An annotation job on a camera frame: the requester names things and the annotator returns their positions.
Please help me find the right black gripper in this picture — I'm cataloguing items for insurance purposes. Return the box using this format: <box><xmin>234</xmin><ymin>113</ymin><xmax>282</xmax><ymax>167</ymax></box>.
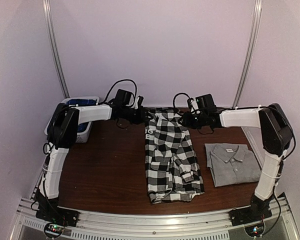
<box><xmin>177</xmin><ymin>111</ymin><xmax>208</xmax><ymax>130</ymax></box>

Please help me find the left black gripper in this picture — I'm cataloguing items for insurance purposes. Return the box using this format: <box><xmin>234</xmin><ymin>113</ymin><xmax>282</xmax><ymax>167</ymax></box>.
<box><xmin>122</xmin><ymin>105</ymin><xmax>154</xmax><ymax>125</ymax></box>

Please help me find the black white plaid shirt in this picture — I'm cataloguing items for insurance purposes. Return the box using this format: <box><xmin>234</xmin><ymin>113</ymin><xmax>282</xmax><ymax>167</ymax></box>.
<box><xmin>144</xmin><ymin>107</ymin><xmax>205</xmax><ymax>204</ymax></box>

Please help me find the grey shirt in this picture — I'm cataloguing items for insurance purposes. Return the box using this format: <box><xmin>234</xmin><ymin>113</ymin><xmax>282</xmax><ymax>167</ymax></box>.
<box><xmin>204</xmin><ymin>143</ymin><xmax>261</xmax><ymax>188</ymax></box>

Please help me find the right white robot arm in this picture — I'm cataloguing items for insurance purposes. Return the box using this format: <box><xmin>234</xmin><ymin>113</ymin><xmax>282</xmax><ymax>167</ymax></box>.
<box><xmin>178</xmin><ymin>103</ymin><xmax>296</xmax><ymax>221</ymax></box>

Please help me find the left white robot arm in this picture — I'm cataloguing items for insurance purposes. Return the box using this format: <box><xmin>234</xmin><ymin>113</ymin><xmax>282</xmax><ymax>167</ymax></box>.
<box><xmin>35</xmin><ymin>103</ymin><xmax>151</xmax><ymax>222</ymax></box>

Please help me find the white plastic basket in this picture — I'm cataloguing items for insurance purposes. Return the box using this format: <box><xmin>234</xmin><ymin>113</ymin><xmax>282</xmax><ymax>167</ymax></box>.
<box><xmin>45</xmin><ymin>96</ymin><xmax>100</xmax><ymax>148</ymax></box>

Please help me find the blue plaid shirt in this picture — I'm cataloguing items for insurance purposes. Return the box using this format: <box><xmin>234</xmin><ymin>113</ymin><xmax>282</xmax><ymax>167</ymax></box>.
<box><xmin>66</xmin><ymin>98</ymin><xmax>97</xmax><ymax>107</ymax></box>

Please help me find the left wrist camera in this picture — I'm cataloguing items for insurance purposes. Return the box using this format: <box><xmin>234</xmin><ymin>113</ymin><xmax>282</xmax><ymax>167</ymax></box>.
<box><xmin>113</xmin><ymin>89</ymin><xmax>144</xmax><ymax>109</ymax></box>

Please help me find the left black cable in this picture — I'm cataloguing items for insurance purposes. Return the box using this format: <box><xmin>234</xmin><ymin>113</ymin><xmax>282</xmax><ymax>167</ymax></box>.
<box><xmin>103</xmin><ymin>79</ymin><xmax>138</xmax><ymax>103</ymax></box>

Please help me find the front aluminium rail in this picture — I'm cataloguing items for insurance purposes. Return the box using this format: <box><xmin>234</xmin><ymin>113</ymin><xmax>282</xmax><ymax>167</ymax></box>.
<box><xmin>7</xmin><ymin>196</ymin><xmax>300</xmax><ymax>240</ymax></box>

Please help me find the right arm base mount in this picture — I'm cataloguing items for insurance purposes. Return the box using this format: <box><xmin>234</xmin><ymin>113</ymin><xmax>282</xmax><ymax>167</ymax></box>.
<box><xmin>228</xmin><ymin>206</ymin><xmax>272</xmax><ymax>227</ymax></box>

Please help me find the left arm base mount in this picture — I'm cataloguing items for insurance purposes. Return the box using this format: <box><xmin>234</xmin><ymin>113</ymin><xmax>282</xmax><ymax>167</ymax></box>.
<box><xmin>35</xmin><ymin>207</ymin><xmax>79</xmax><ymax>227</ymax></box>

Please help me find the right aluminium frame post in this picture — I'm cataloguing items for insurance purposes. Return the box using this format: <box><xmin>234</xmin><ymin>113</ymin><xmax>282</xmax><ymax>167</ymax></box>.
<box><xmin>232</xmin><ymin>0</ymin><xmax>263</xmax><ymax>108</ymax></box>

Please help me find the aluminium frame post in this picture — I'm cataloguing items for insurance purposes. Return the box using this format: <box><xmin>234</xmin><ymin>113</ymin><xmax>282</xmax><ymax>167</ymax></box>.
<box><xmin>232</xmin><ymin>0</ymin><xmax>263</xmax><ymax>108</ymax></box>
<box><xmin>42</xmin><ymin>0</ymin><xmax>70</xmax><ymax>98</ymax></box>

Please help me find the left aluminium frame post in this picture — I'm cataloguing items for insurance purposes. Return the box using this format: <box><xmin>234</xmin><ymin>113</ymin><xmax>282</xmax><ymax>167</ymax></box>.
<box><xmin>42</xmin><ymin>0</ymin><xmax>70</xmax><ymax>98</ymax></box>

